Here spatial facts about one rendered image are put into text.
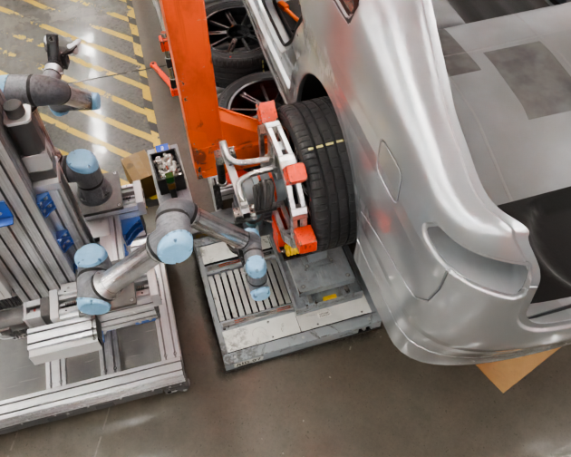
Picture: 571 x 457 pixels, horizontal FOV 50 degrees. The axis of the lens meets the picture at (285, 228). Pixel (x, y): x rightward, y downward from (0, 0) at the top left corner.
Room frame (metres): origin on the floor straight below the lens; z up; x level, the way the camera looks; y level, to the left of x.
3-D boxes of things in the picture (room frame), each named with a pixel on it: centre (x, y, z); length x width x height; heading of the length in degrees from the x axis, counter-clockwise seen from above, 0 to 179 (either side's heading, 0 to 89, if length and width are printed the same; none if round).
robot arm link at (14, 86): (1.76, 0.97, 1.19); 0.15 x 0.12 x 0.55; 89
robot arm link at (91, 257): (1.27, 0.72, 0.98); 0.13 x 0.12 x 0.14; 9
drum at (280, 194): (1.74, 0.08, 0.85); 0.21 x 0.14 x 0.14; 106
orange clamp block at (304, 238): (1.45, -0.08, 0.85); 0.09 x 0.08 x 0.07; 16
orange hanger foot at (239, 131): (2.27, 0.06, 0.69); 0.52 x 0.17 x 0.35; 106
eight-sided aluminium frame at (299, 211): (1.75, 0.01, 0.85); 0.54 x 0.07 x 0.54; 16
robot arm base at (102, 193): (1.76, 0.84, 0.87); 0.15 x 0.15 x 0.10
